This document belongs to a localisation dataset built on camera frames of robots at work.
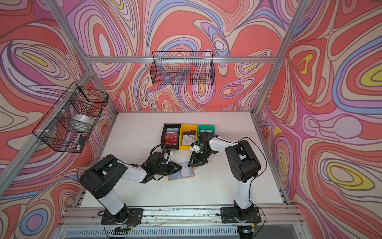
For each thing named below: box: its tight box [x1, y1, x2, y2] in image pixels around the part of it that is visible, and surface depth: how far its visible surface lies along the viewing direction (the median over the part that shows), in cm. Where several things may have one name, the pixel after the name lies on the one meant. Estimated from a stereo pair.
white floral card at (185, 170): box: [179, 161, 191, 177], surface depth 90 cm
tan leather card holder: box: [168, 166, 195, 181], surface depth 88 cm
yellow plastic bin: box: [178, 123, 198, 151], surface depth 103 cm
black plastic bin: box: [160, 123, 182, 150], surface depth 103 cm
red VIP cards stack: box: [164, 133, 178, 146], surface depth 103 cm
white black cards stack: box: [182, 130, 196, 146], surface depth 103 cm
